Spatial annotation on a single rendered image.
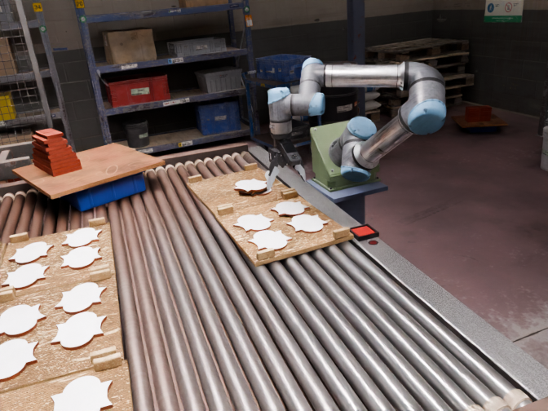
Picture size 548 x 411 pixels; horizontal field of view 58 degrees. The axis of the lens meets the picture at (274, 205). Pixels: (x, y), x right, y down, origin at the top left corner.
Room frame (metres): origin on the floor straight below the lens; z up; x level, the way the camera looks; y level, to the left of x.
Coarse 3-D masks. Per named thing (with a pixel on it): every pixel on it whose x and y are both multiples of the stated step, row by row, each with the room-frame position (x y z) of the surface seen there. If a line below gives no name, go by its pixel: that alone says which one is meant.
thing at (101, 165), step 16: (112, 144) 2.46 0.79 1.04; (80, 160) 2.23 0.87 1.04; (96, 160) 2.20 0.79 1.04; (112, 160) 2.18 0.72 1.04; (128, 160) 2.16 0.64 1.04; (144, 160) 2.14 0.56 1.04; (160, 160) 2.12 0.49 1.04; (32, 176) 2.04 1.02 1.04; (48, 176) 2.02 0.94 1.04; (64, 176) 2.00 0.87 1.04; (80, 176) 1.98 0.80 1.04; (96, 176) 1.97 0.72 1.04; (112, 176) 1.95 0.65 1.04; (48, 192) 1.81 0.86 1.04; (64, 192) 1.82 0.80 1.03
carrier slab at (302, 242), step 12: (264, 204) 1.77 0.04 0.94; (276, 204) 1.76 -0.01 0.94; (216, 216) 1.69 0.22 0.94; (228, 216) 1.68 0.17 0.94; (240, 216) 1.67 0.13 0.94; (264, 216) 1.65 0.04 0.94; (276, 216) 1.64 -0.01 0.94; (288, 216) 1.64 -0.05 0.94; (324, 216) 1.61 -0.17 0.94; (228, 228) 1.58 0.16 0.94; (240, 228) 1.57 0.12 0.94; (276, 228) 1.54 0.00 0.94; (288, 228) 1.54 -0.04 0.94; (324, 228) 1.51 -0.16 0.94; (336, 228) 1.50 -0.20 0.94; (240, 240) 1.48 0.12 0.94; (300, 240) 1.44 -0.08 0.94; (312, 240) 1.44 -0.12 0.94; (324, 240) 1.43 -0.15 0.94; (336, 240) 1.43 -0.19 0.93; (348, 240) 1.44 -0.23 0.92; (252, 252) 1.39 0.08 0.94; (276, 252) 1.37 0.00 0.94; (288, 252) 1.37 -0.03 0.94; (300, 252) 1.38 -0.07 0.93
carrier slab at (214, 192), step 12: (204, 180) 2.10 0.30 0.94; (216, 180) 2.08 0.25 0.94; (228, 180) 2.07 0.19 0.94; (240, 180) 2.06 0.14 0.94; (264, 180) 2.03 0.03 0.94; (276, 180) 2.02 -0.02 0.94; (192, 192) 1.99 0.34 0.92; (204, 192) 1.94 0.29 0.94; (216, 192) 1.93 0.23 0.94; (228, 192) 1.92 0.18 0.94; (276, 192) 1.87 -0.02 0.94; (204, 204) 1.84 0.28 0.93; (216, 204) 1.81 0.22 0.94; (240, 204) 1.79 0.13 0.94; (252, 204) 1.78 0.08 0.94
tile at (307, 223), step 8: (296, 216) 1.61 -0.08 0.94; (304, 216) 1.61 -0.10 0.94; (312, 216) 1.60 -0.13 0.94; (288, 224) 1.56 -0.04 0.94; (296, 224) 1.54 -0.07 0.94; (304, 224) 1.54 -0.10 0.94; (312, 224) 1.53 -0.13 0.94; (320, 224) 1.53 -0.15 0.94; (296, 232) 1.50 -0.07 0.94; (312, 232) 1.48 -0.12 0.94
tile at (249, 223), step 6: (246, 216) 1.65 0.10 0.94; (252, 216) 1.64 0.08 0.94; (258, 216) 1.64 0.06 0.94; (240, 222) 1.60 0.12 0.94; (246, 222) 1.60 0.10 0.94; (252, 222) 1.59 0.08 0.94; (258, 222) 1.59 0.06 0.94; (264, 222) 1.59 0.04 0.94; (270, 222) 1.59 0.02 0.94; (246, 228) 1.55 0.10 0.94; (252, 228) 1.54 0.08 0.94; (258, 228) 1.54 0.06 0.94; (264, 228) 1.53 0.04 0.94
